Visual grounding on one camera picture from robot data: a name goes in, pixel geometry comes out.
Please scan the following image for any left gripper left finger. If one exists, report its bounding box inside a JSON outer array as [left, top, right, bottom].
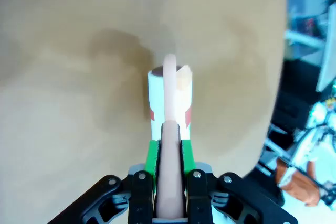
[[47, 140, 161, 224]]

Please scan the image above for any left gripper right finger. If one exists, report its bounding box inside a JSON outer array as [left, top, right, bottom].
[[180, 139, 299, 224]]

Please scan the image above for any orange cloth object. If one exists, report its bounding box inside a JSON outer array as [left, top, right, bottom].
[[275, 155, 322, 208]]

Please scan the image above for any white horizontal beam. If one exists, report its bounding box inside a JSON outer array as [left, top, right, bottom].
[[284, 29, 327, 50]]

